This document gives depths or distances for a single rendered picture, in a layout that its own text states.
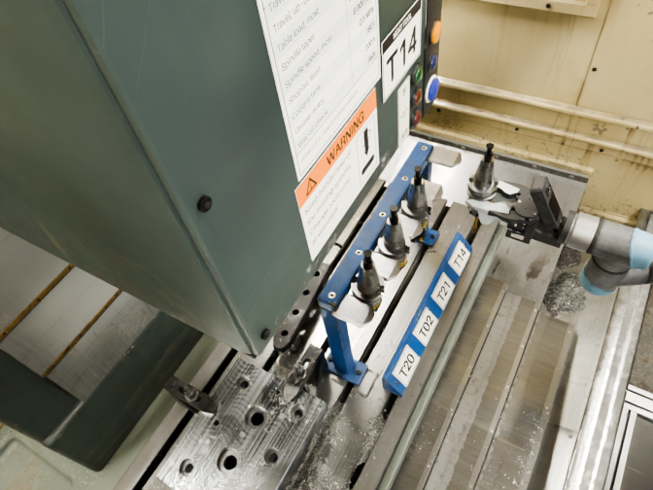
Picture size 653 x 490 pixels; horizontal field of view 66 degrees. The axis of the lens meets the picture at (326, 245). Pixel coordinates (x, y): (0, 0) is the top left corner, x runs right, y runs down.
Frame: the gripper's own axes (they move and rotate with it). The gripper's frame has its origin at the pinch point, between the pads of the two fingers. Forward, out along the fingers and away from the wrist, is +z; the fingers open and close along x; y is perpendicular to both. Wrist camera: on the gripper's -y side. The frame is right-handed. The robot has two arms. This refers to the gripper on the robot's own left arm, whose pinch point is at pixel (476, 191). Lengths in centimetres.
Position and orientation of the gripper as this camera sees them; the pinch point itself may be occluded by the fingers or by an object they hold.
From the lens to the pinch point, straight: 113.7
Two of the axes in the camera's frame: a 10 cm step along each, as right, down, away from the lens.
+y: 0.9, 6.0, 7.9
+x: 4.9, -7.2, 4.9
